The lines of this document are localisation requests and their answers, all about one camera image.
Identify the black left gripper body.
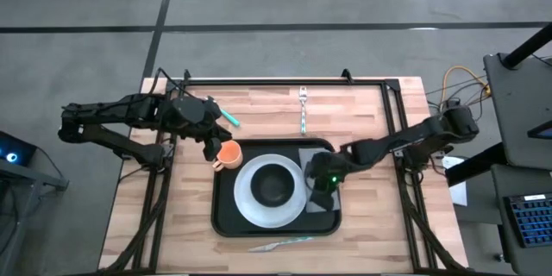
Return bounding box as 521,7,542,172
198,97,223,138

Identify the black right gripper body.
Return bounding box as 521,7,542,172
306,150,346,191

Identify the teal-handled metal spoon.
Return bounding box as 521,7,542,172
219,109,242,129

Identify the orange mug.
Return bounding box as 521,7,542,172
211,139,244,173

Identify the grey napkin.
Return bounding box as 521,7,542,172
298,146,342,214

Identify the black bowl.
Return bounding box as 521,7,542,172
250,163,297,208

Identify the teal-handled metal fork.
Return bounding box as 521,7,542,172
298,86,309,135

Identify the white round plate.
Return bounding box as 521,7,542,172
233,154,308,229

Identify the black serving tray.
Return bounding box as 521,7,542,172
210,137,342,238

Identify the white paper sheet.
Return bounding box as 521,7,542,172
441,154,469,208

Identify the grey metal stand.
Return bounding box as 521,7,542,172
0,158,71,276

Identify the black blue-lit device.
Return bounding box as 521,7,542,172
0,130,39,167

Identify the grey desk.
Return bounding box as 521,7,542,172
488,162,552,276

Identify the backlit keyboard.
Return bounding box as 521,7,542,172
503,192,552,250

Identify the dark tablet screen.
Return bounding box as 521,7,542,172
526,119,552,141

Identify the black pole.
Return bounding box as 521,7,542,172
501,22,552,71

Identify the black aluminium table frame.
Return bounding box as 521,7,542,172
99,67,469,275

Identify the black diagonal rail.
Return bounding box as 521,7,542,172
443,141,498,187

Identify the yellow cable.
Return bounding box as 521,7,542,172
441,65,492,105

